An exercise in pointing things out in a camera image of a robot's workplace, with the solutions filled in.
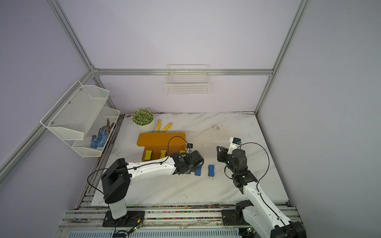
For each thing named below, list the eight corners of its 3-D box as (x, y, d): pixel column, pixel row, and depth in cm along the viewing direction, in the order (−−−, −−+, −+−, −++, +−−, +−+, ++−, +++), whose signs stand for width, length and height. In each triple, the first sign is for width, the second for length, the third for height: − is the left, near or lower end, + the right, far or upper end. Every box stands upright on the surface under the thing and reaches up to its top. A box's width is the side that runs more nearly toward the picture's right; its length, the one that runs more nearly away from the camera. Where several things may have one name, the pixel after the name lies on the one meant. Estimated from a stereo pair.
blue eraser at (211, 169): (208, 176, 90) (208, 174, 88) (207, 166, 94) (207, 164, 93) (214, 176, 90) (215, 174, 88) (214, 166, 94) (214, 164, 93)
